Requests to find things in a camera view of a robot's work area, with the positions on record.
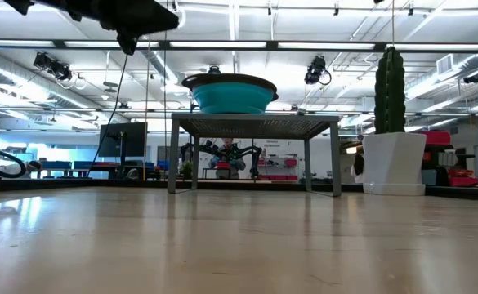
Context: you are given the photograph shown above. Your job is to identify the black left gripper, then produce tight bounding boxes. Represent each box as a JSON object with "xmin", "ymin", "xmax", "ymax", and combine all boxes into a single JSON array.
[{"xmin": 3, "ymin": 0, "xmax": 181, "ymax": 56}]

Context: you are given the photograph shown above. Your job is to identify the teal bowl with grey rim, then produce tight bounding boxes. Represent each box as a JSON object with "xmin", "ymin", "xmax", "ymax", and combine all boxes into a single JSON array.
[{"xmin": 181, "ymin": 73, "xmax": 279, "ymax": 115}]

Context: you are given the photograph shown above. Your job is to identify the black monitor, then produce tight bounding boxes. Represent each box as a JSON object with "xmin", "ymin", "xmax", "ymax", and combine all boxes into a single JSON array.
[{"xmin": 98, "ymin": 121, "xmax": 149, "ymax": 158}]

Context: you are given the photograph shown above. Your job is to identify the person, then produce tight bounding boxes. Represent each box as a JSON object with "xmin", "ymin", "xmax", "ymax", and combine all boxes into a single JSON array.
[
  {"xmin": 350, "ymin": 153, "xmax": 366, "ymax": 184},
  {"xmin": 209, "ymin": 137, "xmax": 248, "ymax": 180},
  {"xmin": 0, "ymin": 159, "xmax": 42, "ymax": 177}
]

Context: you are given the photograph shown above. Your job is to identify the grey perforated metal shelf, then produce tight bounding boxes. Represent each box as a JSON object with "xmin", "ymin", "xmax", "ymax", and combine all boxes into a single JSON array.
[{"xmin": 167, "ymin": 112, "xmax": 343, "ymax": 198}]

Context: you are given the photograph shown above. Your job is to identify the green cactus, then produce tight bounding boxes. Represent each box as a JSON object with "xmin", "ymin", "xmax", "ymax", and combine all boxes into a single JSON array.
[{"xmin": 373, "ymin": 46, "xmax": 407, "ymax": 135}]

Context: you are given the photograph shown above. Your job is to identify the white hexagonal plant pot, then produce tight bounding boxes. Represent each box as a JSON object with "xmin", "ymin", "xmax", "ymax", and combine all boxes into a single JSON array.
[{"xmin": 362, "ymin": 131, "xmax": 427, "ymax": 197}]

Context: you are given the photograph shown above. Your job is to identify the red storage box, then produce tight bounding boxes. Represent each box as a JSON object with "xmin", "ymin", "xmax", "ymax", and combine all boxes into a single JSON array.
[{"xmin": 420, "ymin": 130, "xmax": 452, "ymax": 146}]

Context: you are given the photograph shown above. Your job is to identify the black hanging cable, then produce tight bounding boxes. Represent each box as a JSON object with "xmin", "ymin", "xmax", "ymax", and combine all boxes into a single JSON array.
[{"xmin": 86, "ymin": 52, "xmax": 129, "ymax": 177}]

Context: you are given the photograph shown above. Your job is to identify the black rig camera with cable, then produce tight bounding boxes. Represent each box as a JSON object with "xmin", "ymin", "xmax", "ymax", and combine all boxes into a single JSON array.
[{"xmin": 33, "ymin": 51, "xmax": 74, "ymax": 82}]

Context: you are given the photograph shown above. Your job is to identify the overhead frame bar with lights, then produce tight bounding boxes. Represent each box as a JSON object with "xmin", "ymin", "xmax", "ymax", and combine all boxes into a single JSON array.
[{"xmin": 0, "ymin": 38, "xmax": 478, "ymax": 53}]

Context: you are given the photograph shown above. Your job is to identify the black overhead camera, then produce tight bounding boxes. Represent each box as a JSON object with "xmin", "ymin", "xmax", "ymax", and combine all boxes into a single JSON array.
[{"xmin": 303, "ymin": 55, "xmax": 333, "ymax": 86}]

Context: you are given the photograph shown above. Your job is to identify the black aluminium table frame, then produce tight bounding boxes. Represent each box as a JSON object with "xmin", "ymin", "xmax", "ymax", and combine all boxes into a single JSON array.
[{"xmin": 0, "ymin": 178, "xmax": 478, "ymax": 202}]

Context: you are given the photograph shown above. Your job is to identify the black looped hose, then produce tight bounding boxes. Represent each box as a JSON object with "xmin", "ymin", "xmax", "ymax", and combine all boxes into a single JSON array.
[{"xmin": 0, "ymin": 132, "xmax": 27, "ymax": 180}]

